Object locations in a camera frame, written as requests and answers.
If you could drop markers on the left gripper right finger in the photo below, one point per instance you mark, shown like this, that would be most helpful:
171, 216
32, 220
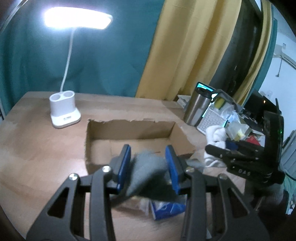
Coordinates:
233, 216

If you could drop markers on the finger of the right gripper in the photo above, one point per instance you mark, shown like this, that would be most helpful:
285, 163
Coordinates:
244, 147
226, 155

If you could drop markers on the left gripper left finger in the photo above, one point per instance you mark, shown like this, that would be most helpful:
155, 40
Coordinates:
62, 218

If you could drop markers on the white sock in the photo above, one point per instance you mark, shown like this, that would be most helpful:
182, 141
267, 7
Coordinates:
215, 135

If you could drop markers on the grey knitted glove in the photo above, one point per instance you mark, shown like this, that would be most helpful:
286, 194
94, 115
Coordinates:
147, 177

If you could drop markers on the blue tissue pack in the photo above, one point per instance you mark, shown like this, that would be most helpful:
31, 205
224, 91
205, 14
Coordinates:
163, 210

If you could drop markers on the bag of cotton swabs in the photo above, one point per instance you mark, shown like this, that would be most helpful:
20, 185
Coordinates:
137, 204

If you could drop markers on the yellow tissue pack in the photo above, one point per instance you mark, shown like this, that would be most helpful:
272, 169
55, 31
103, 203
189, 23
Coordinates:
240, 134

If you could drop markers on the red book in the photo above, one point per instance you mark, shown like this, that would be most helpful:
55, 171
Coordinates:
253, 140

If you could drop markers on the clear plastic bag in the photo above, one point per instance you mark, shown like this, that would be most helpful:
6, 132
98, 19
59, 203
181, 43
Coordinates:
228, 112

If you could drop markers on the white perforated plastic basket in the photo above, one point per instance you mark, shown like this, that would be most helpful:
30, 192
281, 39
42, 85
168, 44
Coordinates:
210, 118

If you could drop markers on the yellow green sponge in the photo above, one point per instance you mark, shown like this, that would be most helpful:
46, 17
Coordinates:
219, 102

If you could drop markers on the grey cloth on basket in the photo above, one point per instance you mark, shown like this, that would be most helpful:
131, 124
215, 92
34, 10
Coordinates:
220, 93

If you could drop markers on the stainless steel tumbler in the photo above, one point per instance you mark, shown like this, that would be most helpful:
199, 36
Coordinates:
198, 103

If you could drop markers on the open cardboard box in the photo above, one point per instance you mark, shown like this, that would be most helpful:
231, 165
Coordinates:
105, 139

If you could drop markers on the yellow curtain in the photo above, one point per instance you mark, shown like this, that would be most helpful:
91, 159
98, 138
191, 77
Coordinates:
219, 43

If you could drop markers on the teal curtain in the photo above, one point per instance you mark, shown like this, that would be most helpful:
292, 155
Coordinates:
110, 62

